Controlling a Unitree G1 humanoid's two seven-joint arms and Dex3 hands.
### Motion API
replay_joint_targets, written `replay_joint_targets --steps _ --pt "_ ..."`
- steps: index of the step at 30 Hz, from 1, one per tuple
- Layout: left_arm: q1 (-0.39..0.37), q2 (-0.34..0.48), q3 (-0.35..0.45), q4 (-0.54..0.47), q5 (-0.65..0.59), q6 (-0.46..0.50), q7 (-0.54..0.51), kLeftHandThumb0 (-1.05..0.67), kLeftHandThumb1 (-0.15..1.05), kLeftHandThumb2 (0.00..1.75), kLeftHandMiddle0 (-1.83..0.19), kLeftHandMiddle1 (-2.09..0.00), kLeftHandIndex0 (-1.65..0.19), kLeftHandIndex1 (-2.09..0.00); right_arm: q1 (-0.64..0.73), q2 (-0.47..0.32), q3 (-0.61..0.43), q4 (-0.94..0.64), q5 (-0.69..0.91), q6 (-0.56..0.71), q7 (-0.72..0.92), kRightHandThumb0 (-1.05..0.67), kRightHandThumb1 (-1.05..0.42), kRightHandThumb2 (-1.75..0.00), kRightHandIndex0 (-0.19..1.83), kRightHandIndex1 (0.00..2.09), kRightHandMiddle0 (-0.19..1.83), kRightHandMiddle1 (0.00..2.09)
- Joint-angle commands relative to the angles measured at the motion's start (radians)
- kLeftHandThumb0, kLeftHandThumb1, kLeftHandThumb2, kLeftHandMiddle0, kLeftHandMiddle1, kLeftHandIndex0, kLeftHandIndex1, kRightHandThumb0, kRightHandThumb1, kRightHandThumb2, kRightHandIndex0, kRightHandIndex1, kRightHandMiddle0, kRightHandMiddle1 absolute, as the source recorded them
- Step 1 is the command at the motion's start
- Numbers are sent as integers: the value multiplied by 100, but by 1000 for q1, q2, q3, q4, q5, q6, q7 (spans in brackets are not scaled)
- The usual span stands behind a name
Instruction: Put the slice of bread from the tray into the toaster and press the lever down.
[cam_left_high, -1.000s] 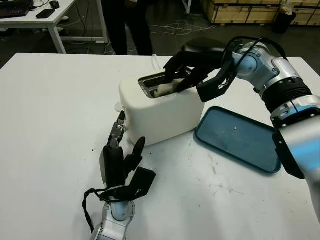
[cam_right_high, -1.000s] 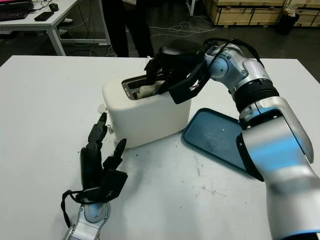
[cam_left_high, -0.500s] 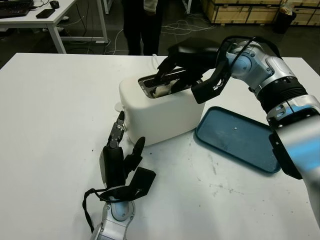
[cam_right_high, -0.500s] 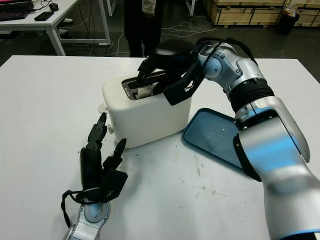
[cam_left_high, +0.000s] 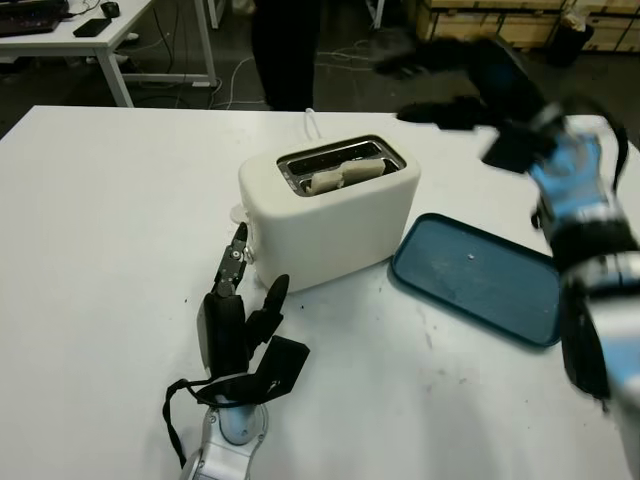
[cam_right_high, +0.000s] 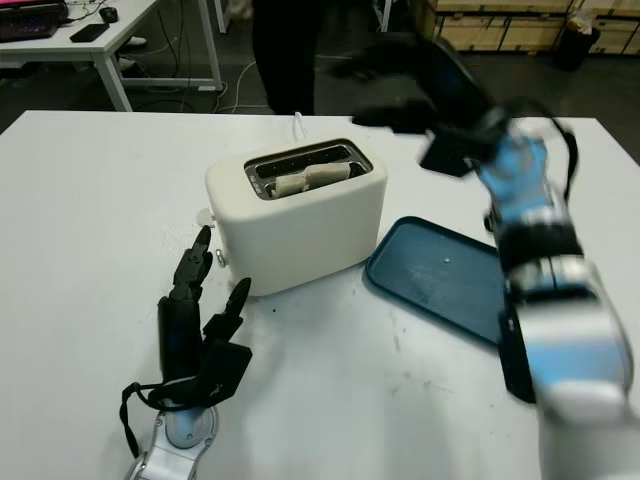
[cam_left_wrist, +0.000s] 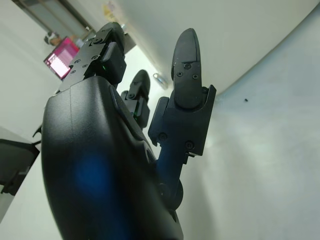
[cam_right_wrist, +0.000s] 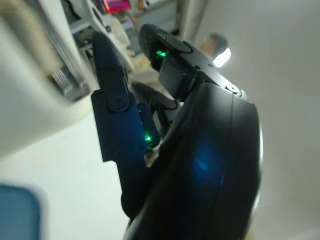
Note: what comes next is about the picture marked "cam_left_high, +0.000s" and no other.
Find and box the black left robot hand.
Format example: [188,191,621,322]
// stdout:
[196,222,291,379]

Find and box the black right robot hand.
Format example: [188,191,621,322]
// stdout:
[374,37,547,134]

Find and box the white two-slot toaster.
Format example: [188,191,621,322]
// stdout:
[229,133,422,295]

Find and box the slice of bread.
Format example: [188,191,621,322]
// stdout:
[305,158,387,196]

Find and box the blue plastic tray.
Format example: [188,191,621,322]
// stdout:
[389,213,564,350]

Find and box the wooden crate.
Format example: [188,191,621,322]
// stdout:
[417,0,566,51]
[582,0,640,53]

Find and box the black waste bin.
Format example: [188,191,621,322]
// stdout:
[545,14,595,68]

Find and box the person in black trousers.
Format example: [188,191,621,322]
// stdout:
[249,0,321,112]

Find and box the white office desk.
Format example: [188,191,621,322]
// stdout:
[0,0,220,109]

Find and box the black smartphone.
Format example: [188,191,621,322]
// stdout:
[72,17,114,39]

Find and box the black laptop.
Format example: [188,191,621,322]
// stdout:
[0,0,70,37]

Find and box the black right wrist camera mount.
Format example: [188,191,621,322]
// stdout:
[480,119,559,175]

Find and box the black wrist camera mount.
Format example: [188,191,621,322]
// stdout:
[192,335,311,407]
[480,119,559,175]

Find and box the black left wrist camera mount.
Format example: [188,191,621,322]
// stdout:
[192,335,311,407]

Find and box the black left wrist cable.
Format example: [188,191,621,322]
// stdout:
[162,378,206,469]

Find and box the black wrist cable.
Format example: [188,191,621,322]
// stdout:
[162,378,206,469]
[554,94,629,191]

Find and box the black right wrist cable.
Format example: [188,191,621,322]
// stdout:
[554,94,629,191]

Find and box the white floor cable tangle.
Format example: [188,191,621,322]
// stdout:
[317,42,389,65]

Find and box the white toaster power cord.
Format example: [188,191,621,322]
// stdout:
[303,108,323,140]

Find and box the white table frame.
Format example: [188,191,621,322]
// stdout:
[207,0,389,31]

